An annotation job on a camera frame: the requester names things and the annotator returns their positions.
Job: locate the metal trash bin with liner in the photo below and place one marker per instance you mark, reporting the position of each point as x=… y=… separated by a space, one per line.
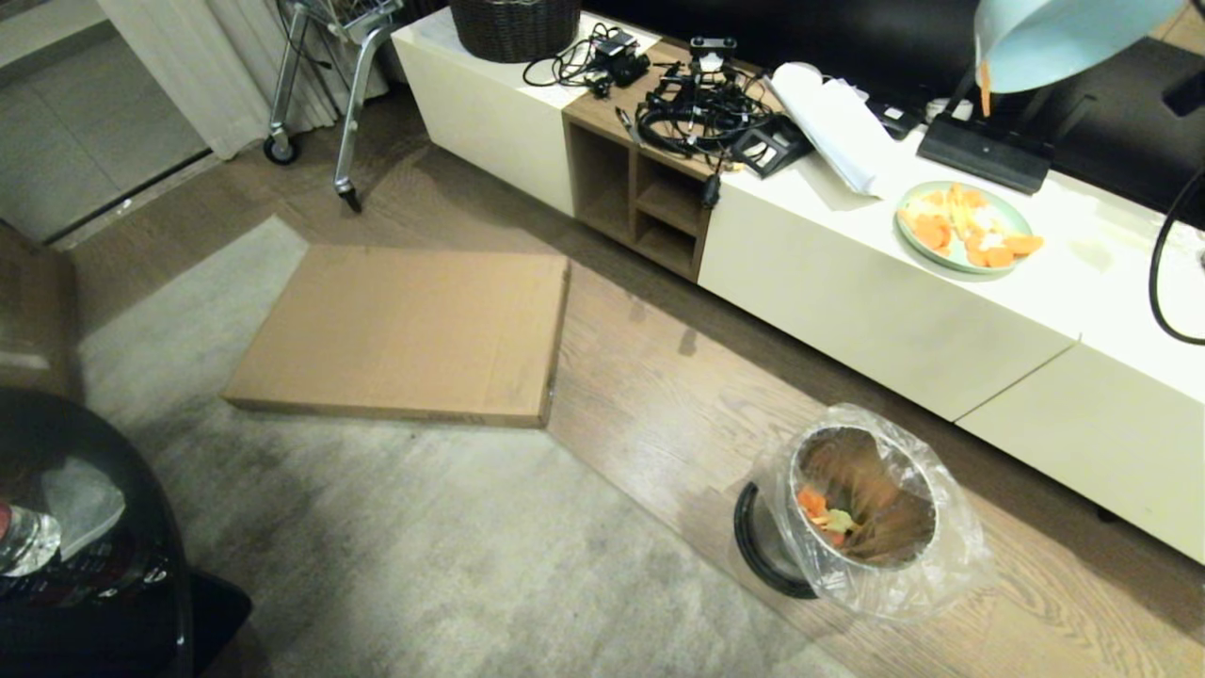
x=904 y=574

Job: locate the dark wicker basket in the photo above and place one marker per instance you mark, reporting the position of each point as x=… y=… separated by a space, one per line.
x=516 y=28

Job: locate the metal wheeled frame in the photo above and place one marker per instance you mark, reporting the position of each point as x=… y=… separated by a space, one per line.
x=350 y=113

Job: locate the hanging orange peel strip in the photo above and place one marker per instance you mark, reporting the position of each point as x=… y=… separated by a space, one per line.
x=985 y=89

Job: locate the long white low cabinet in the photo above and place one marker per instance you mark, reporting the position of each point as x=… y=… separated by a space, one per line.
x=847 y=292

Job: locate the grey rug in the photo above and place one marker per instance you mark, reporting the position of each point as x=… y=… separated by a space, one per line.
x=424 y=546

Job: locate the small black twin-lens camera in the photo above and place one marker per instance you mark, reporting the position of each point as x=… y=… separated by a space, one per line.
x=713 y=44

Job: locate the clear plastic bottle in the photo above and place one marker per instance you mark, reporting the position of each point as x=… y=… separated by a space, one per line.
x=24 y=541

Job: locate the flat brown cardboard box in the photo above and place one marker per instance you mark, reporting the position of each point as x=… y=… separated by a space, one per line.
x=405 y=330

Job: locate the black square flat device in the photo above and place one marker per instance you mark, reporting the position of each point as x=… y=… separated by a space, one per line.
x=772 y=146

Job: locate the black television stand base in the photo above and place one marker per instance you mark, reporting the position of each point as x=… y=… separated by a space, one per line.
x=984 y=151

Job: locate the pale green plate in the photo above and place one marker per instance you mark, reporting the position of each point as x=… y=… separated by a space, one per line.
x=1021 y=221

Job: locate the brown wooden open shelf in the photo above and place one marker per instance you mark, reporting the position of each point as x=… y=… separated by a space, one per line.
x=650 y=202

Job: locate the white rolled paper sheets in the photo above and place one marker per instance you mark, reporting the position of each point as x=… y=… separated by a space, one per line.
x=833 y=118

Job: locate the pale curtain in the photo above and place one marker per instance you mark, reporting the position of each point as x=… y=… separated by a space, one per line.
x=235 y=66

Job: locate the crumpled clear plastic sheet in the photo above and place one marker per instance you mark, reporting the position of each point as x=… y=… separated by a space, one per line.
x=85 y=499

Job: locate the light blue bowl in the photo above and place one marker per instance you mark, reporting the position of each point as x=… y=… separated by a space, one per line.
x=1064 y=42

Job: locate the black round glossy table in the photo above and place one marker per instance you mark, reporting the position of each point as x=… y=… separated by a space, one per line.
x=104 y=621

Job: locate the food scraps in bin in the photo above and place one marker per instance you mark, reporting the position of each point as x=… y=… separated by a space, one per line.
x=824 y=513

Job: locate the orange peel scraps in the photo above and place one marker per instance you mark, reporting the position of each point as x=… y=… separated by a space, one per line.
x=932 y=231

